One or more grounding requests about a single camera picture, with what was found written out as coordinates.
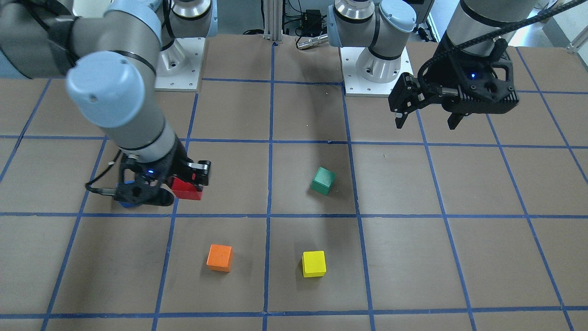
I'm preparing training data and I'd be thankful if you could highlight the blue block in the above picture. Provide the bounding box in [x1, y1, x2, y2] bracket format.
[113, 184, 139, 209]

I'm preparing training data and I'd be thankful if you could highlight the aluminium frame post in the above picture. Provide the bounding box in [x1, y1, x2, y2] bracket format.
[262, 0, 285, 44]

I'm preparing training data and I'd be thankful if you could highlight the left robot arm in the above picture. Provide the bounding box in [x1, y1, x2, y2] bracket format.
[326, 0, 533, 130]

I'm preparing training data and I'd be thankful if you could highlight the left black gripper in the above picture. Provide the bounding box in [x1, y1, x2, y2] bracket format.
[388, 35, 520, 130]

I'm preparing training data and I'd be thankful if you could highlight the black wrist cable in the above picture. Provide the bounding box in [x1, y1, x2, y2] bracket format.
[416, 0, 588, 92]

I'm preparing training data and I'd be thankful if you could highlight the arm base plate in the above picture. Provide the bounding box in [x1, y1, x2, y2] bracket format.
[339, 47, 413, 97]
[155, 37, 206, 92]

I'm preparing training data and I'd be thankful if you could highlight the red block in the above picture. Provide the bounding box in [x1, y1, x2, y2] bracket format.
[170, 177, 203, 200]

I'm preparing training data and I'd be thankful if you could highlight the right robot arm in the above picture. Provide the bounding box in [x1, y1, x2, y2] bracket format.
[1, 0, 218, 206]

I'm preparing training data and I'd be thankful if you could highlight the orange block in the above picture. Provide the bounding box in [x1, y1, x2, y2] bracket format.
[206, 244, 233, 273]

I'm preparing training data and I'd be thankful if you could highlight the green block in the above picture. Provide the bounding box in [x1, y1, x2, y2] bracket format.
[310, 167, 336, 196]

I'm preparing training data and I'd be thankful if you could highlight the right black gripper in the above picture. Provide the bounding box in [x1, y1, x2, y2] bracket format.
[118, 140, 212, 206]

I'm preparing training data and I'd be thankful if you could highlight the yellow block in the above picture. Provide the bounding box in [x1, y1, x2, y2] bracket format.
[302, 250, 326, 278]

